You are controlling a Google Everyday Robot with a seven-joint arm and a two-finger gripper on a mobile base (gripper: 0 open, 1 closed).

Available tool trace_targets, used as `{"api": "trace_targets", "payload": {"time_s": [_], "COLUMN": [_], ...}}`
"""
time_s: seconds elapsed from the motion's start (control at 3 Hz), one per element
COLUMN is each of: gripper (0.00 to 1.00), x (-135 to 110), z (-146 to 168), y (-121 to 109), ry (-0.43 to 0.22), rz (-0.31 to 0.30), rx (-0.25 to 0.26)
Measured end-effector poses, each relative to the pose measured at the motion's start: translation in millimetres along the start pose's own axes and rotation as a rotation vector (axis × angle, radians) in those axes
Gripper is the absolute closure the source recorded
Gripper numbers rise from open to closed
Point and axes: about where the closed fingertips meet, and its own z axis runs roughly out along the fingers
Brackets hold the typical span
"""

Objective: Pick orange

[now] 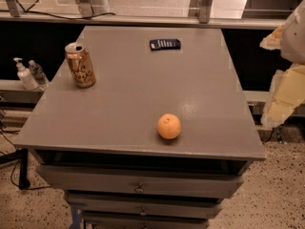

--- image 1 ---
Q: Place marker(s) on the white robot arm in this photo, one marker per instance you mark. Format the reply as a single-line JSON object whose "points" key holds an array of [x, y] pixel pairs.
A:
{"points": [[287, 90]]}

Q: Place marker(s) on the orange fruit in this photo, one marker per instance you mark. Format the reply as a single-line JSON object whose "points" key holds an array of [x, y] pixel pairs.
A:
{"points": [[169, 126]]}

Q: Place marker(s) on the grey drawer cabinet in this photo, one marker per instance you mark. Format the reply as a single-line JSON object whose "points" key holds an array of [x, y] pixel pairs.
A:
{"points": [[113, 124]]}

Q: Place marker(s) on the dark blue snack packet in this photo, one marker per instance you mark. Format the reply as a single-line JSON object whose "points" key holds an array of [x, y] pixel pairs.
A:
{"points": [[165, 44]]}

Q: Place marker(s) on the top grey drawer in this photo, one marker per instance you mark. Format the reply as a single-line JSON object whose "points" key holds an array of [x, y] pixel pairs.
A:
{"points": [[139, 182]]}

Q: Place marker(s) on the grey drawer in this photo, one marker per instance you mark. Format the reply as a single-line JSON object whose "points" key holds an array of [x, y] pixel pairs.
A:
{"points": [[147, 222], [139, 182], [178, 208]]}

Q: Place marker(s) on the gold soda can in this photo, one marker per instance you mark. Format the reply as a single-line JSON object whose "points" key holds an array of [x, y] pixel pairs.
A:
{"points": [[80, 65]]}

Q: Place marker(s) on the clear plastic water bottle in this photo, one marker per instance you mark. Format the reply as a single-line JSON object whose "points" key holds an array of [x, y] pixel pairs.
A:
{"points": [[38, 74]]}

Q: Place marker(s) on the middle grey drawer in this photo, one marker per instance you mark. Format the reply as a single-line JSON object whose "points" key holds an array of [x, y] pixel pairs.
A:
{"points": [[178, 208]]}

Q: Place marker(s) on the bottom grey drawer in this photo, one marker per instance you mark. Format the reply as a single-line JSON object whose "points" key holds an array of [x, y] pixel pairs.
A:
{"points": [[147, 222]]}

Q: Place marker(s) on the white pump dispenser bottle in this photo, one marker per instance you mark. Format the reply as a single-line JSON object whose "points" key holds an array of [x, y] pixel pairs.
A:
{"points": [[25, 75]]}

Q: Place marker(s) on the black stand leg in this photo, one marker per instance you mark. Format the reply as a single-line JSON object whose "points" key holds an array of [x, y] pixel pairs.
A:
{"points": [[22, 157]]}

